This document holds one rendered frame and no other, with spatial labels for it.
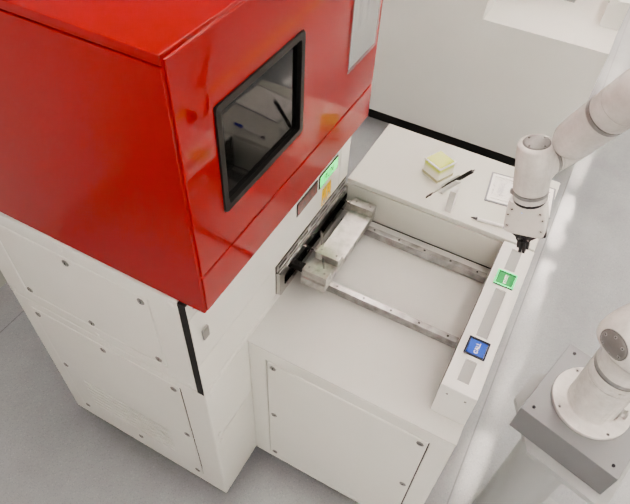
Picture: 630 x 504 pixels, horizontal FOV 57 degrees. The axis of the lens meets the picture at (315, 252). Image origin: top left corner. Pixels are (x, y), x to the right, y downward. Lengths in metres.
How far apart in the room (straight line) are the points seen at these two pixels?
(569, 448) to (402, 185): 0.91
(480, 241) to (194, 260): 1.03
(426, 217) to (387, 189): 0.15
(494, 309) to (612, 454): 0.44
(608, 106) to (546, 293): 1.95
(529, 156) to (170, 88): 0.84
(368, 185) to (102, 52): 1.16
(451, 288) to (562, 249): 1.53
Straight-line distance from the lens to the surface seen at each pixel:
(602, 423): 1.61
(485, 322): 1.63
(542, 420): 1.57
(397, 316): 1.71
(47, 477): 2.54
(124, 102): 0.94
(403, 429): 1.64
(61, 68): 1.01
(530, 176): 1.44
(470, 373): 1.53
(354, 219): 1.90
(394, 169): 1.98
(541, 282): 3.11
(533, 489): 1.94
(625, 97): 1.18
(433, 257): 1.88
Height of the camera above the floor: 2.23
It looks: 49 degrees down
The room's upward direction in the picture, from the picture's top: 3 degrees clockwise
